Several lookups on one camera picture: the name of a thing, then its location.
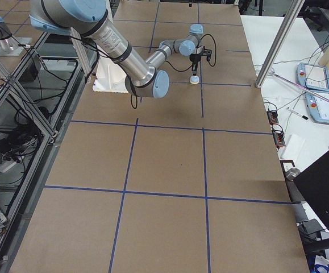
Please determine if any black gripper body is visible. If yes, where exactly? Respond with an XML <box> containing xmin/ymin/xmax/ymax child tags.
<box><xmin>190</xmin><ymin>53</ymin><xmax>201</xmax><ymax>64</ymax></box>

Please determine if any blue service bell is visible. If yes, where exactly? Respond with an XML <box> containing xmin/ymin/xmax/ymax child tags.
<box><xmin>189</xmin><ymin>76</ymin><xmax>200</xmax><ymax>85</ymax></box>

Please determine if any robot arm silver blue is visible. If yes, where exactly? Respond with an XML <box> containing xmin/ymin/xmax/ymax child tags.
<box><xmin>30</xmin><ymin>1</ymin><xmax>203</xmax><ymax>98</ymax></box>

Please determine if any long metal grabber stick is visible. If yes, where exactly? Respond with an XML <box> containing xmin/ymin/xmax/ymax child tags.
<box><xmin>268</xmin><ymin>72</ymin><xmax>329</xmax><ymax>103</ymax></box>

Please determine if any orange black adapter box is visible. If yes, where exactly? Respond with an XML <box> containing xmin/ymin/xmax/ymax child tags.
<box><xmin>266</xmin><ymin>110</ymin><xmax>278</xmax><ymax>125</ymax></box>
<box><xmin>272</xmin><ymin>130</ymin><xmax>286</xmax><ymax>148</ymax></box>

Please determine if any black marker pen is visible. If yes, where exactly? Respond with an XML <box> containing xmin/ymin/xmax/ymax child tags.
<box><xmin>287</xmin><ymin>107</ymin><xmax>309</xmax><ymax>120</ymax></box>

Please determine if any upper teach pendant tablet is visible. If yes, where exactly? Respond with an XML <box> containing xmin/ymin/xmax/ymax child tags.
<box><xmin>296</xmin><ymin>63</ymin><xmax>329</xmax><ymax>92</ymax></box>

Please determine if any teach pendant tablet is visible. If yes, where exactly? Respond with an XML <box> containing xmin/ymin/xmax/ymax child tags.
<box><xmin>296</xmin><ymin>63</ymin><xmax>329</xmax><ymax>92</ymax></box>
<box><xmin>305</xmin><ymin>92</ymin><xmax>329</xmax><ymax>125</ymax></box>

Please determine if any lower teach pendant tablet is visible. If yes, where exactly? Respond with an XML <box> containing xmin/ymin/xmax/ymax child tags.
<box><xmin>305</xmin><ymin>92</ymin><xmax>329</xmax><ymax>125</ymax></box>

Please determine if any metal cup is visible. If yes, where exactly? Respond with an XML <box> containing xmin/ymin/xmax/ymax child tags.
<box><xmin>285</xmin><ymin>167</ymin><xmax>301</xmax><ymax>181</ymax></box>

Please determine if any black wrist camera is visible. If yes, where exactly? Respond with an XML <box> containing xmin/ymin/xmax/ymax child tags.
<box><xmin>202</xmin><ymin>48</ymin><xmax>212</xmax><ymax>63</ymax></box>

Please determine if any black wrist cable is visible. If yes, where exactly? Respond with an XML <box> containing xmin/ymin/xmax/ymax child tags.
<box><xmin>164</xmin><ymin>34</ymin><xmax>218</xmax><ymax>72</ymax></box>

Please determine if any white camera pole with base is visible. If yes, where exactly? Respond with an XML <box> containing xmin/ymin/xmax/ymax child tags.
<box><xmin>93</xmin><ymin>57</ymin><xmax>128</xmax><ymax>93</ymax></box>

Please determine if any aluminium frame post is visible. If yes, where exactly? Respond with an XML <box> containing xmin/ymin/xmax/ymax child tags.
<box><xmin>255</xmin><ymin>0</ymin><xmax>305</xmax><ymax>88</ymax></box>

